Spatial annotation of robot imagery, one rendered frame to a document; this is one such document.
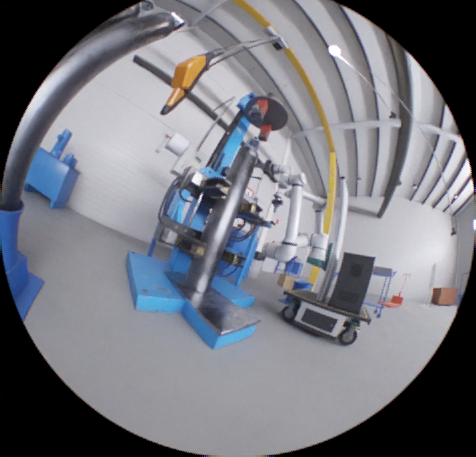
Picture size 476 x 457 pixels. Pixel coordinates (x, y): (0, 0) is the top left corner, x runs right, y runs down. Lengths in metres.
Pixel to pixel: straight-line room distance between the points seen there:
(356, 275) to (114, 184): 3.56
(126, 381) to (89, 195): 2.76
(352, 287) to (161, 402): 1.44
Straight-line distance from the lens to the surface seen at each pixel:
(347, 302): 1.45
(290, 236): 1.00
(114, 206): 2.91
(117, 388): 0.64
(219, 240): 1.07
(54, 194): 2.48
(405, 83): 5.81
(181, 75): 0.58
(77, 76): 0.74
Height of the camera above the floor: 0.59
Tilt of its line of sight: 11 degrees up
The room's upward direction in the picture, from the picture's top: 20 degrees clockwise
